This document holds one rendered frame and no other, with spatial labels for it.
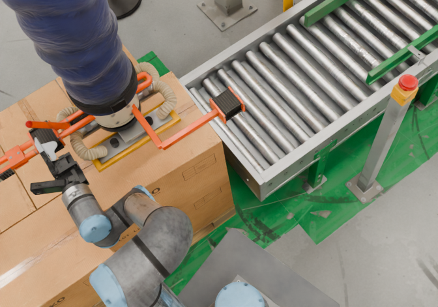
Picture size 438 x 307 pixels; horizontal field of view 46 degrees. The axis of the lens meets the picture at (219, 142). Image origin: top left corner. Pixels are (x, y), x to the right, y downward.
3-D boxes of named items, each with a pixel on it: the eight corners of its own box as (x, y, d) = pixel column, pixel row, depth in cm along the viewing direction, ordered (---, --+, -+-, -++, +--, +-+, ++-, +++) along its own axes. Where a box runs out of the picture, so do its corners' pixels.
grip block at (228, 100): (230, 93, 174) (229, 85, 170) (245, 111, 170) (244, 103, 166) (210, 106, 172) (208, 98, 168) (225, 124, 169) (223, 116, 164)
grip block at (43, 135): (54, 126, 175) (47, 117, 170) (67, 146, 171) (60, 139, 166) (32, 139, 174) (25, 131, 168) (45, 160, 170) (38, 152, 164)
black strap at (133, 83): (116, 44, 173) (113, 36, 169) (151, 90, 163) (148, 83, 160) (57, 79, 169) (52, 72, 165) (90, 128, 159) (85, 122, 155)
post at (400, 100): (364, 178, 285) (406, 76, 196) (373, 187, 282) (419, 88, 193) (354, 185, 283) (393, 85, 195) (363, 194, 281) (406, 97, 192)
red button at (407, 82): (406, 75, 196) (408, 70, 192) (420, 88, 193) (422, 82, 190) (392, 85, 195) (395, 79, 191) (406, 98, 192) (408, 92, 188)
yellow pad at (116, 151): (167, 102, 187) (164, 94, 183) (182, 120, 183) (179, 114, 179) (86, 152, 181) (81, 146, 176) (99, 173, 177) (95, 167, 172)
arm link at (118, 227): (131, 233, 171) (122, 221, 160) (104, 256, 168) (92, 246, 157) (115, 213, 174) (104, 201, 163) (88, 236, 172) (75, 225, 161)
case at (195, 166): (186, 117, 250) (171, 70, 214) (229, 180, 232) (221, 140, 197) (75, 181, 239) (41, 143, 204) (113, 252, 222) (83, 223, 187)
